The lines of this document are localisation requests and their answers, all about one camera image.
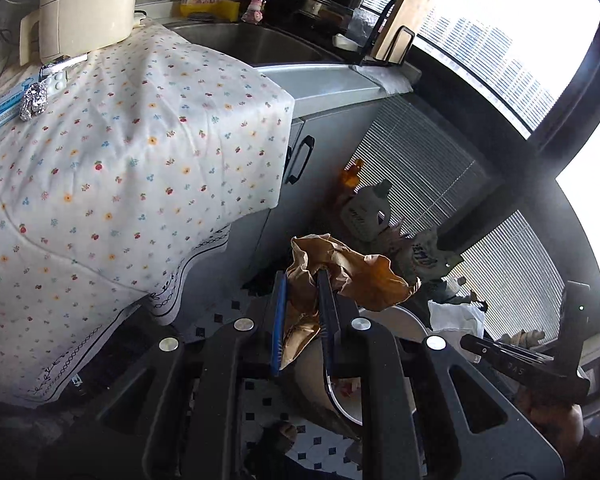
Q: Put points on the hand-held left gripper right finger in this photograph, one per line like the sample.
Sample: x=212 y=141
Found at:
x=327 y=325

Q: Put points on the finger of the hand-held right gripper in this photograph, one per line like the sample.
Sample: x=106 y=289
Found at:
x=515 y=362

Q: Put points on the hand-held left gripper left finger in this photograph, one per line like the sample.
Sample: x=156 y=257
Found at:
x=278 y=325

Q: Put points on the brown paper bag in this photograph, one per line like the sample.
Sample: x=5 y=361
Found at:
x=340 y=270

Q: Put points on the person's right hand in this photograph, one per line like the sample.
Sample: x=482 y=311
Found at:
x=555 y=420

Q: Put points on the white plastic bag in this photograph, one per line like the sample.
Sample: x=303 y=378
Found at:
x=455 y=325

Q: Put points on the grey detergent jug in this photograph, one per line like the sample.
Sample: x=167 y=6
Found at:
x=427 y=257
x=365 y=212

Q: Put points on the orange bottle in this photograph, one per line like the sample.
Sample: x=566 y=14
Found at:
x=354 y=175

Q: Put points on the white window blind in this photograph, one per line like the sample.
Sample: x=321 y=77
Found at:
x=420 y=160

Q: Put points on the grey cabinet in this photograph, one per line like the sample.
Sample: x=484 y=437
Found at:
x=320 y=110

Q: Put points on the white floral tablecloth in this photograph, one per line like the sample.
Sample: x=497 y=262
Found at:
x=120 y=170

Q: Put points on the white counter cloth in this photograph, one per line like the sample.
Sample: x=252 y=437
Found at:
x=385 y=77

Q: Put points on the steel sink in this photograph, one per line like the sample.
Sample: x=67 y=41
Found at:
x=250 y=42

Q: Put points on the black dish rack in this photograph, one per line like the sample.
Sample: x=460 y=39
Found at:
x=375 y=25

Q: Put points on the steel pot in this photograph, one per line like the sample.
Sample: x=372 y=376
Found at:
x=325 y=7

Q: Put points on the small pink bottle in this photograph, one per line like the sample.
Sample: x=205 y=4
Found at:
x=256 y=7

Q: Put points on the wooden cutting board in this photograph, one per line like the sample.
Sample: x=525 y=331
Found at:
x=410 y=5

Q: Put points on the aluminium foil ball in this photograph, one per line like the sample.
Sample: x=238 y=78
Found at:
x=34 y=102

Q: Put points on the blue and white box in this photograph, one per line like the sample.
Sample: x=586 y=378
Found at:
x=7 y=107

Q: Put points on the cream air fryer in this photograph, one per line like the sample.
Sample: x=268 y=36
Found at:
x=87 y=5

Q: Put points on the black window frame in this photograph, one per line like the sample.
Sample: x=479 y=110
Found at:
x=570 y=110

